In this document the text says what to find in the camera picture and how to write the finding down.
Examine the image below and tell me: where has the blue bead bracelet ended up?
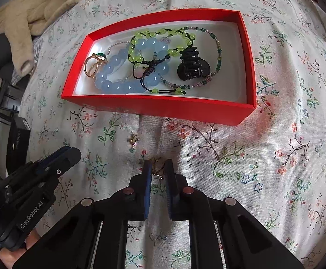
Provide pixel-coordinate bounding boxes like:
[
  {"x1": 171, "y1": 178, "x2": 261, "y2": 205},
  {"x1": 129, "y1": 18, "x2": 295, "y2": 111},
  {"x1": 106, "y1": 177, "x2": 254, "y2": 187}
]
[{"x1": 94, "y1": 37, "x2": 171, "y2": 94}]

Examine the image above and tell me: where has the black hair claw clip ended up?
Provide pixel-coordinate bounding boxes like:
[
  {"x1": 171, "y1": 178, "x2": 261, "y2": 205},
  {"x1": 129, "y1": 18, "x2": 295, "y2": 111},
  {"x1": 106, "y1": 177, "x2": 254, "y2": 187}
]
[{"x1": 177, "y1": 46, "x2": 210, "y2": 81}]

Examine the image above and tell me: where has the gold ring with green stone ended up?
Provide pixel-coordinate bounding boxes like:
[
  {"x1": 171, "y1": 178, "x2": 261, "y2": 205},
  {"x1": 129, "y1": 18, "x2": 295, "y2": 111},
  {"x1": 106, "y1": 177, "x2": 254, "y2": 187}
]
[{"x1": 83, "y1": 52, "x2": 108, "y2": 78}]

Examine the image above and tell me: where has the left hand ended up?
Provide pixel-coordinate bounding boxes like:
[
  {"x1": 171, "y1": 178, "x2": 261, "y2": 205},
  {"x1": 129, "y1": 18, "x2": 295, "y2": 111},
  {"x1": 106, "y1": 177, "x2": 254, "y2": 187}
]
[{"x1": 0, "y1": 229, "x2": 40, "y2": 268}]

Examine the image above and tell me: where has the small gold star earring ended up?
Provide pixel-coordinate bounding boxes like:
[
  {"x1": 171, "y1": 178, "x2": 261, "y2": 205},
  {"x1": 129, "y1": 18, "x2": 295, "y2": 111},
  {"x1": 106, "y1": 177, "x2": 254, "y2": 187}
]
[{"x1": 128, "y1": 132, "x2": 139, "y2": 148}]

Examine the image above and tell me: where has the green bead bracelet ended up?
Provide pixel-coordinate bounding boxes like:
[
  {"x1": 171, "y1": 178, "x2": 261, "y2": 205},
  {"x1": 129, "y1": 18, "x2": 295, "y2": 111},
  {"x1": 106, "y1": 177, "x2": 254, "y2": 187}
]
[{"x1": 127, "y1": 27, "x2": 197, "y2": 95}]

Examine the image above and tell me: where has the black device beside bed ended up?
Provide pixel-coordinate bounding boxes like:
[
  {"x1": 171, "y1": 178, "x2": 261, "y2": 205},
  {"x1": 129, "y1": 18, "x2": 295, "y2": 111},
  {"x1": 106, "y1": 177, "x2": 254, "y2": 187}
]
[{"x1": 6, "y1": 116, "x2": 31, "y2": 175}]

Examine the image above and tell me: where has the multicolour seed bead bracelet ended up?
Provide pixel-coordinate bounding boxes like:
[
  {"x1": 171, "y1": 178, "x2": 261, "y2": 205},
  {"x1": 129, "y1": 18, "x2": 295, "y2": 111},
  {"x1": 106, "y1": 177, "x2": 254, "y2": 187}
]
[{"x1": 160, "y1": 26, "x2": 223, "y2": 91}]

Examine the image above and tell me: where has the red cardboard box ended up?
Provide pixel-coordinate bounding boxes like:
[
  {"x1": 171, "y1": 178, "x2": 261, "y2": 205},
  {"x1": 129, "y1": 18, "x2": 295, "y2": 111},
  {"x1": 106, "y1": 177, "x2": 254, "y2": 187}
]
[{"x1": 62, "y1": 9, "x2": 257, "y2": 126}]

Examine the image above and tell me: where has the floral bed sheet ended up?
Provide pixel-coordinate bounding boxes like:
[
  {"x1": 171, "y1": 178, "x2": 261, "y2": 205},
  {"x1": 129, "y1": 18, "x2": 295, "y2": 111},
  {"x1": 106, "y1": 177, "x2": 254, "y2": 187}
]
[{"x1": 20, "y1": 0, "x2": 326, "y2": 268}]

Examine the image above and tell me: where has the beige knit sweater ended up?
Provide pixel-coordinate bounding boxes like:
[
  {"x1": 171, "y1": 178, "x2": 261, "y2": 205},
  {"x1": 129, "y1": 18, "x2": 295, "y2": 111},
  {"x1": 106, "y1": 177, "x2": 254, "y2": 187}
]
[{"x1": 0, "y1": 0, "x2": 81, "y2": 76}]

